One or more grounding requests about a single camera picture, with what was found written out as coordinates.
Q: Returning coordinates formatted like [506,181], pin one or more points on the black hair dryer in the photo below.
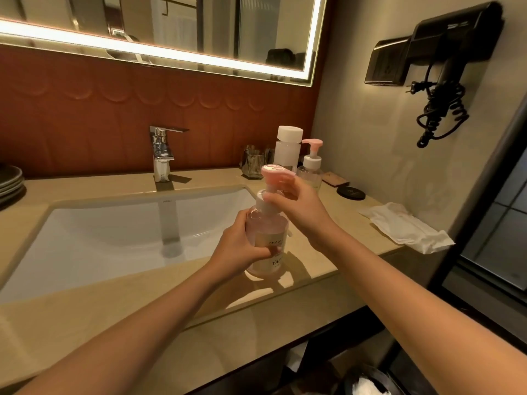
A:
[457,36]

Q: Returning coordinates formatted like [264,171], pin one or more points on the white towel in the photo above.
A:
[405,228]

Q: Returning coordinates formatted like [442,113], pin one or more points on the lit wall mirror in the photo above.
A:
[164,32]

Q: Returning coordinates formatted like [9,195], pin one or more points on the black waste bin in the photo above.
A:
[366,382]

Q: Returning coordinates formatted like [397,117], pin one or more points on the person's right thumb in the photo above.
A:
[276,196]

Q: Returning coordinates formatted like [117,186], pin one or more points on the black round compact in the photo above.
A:
[350,193]

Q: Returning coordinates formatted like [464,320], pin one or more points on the white capped bottle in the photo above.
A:
[288,150]

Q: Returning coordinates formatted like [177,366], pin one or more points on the clear pump bottle pink top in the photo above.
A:
[311,166]

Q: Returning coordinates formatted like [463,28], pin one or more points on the faceted glass cup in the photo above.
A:
[253,162]

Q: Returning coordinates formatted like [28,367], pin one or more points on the stack of grey plates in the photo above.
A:
[10,183]

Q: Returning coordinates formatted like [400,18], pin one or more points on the white sink basin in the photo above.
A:
[123,238]

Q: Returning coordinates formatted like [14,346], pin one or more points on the brown flat box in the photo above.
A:
[335,178]

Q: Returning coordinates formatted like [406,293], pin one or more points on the black hair dryer holder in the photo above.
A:
[387,61]

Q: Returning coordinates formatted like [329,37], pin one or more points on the person's right hand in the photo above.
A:
[302,211]

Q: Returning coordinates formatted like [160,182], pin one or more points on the person's left forearm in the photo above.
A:
[123,333]

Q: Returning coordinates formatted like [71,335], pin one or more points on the chrome faucet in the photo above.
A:
[164,154]

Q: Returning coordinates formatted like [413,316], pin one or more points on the person's left thumb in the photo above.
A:
[267,252]

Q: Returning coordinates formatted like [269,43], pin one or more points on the person's left hand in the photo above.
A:
[236,248]

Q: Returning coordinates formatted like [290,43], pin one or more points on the person's right forearm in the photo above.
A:
[424,312]

